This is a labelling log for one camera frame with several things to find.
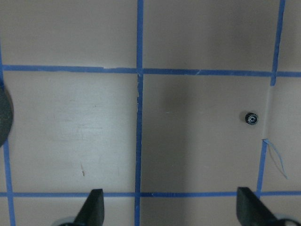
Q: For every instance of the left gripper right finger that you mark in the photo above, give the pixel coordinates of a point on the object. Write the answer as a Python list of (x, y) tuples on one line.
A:
[(251, 211)]

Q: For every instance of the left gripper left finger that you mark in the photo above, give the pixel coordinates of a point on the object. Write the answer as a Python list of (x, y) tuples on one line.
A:
[(92, 212)]

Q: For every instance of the black bearing gear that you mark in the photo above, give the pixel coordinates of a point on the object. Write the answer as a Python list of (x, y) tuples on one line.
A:
[(251, 118)]

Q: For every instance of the green brake shoe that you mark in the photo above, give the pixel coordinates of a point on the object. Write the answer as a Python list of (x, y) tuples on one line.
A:
[(6, 115)]

